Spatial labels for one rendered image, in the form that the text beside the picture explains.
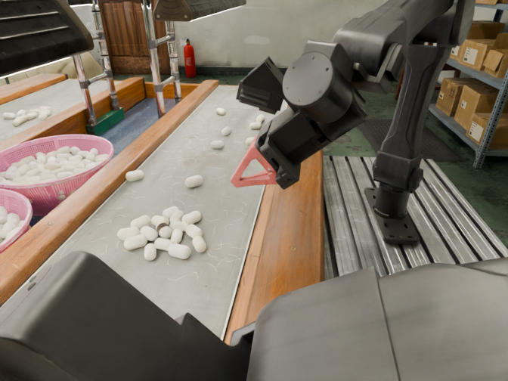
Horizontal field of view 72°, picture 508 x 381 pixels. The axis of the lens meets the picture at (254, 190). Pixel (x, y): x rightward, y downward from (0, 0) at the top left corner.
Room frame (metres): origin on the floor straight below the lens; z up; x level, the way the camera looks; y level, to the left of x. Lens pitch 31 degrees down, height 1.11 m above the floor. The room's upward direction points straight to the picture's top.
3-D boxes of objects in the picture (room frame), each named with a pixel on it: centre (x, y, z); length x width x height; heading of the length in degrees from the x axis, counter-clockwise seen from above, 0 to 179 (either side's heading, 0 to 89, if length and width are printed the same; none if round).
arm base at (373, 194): (0.63, -0.30, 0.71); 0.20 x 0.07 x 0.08; 176
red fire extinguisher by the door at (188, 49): (4.91, 0.86, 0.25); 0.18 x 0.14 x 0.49; 176
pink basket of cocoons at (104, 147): (0.72, 0.46, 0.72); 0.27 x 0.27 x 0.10
